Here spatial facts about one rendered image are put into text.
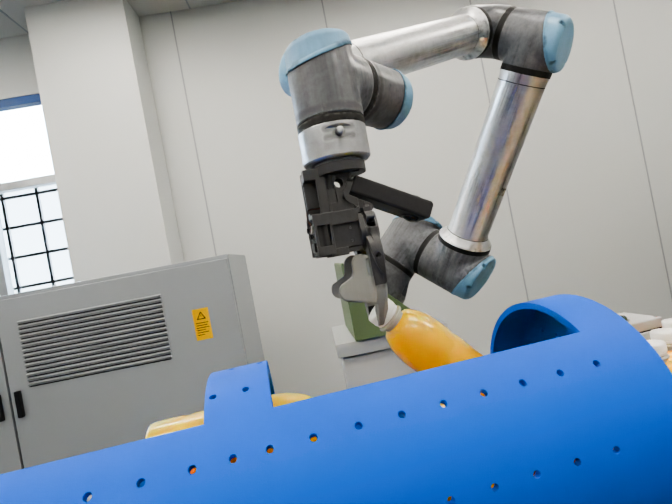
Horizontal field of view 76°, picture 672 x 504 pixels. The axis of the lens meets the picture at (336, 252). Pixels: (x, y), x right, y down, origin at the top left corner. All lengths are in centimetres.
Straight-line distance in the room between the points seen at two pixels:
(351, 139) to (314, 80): 8
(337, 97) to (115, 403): 198
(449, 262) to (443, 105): 252
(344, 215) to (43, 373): 205
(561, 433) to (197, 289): 182
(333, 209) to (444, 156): 302
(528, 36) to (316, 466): 97
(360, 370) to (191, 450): 86
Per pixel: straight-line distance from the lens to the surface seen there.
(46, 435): 251
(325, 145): 54
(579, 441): 50
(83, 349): 233
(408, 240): 131
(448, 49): 104
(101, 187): 338
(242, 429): 44
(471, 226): 122
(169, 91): 371
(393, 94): 67
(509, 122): 115
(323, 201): 55
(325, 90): 56
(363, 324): 121
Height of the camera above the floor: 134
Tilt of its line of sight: 1 degrees up
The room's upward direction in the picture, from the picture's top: 11 degrees counter-clockwise
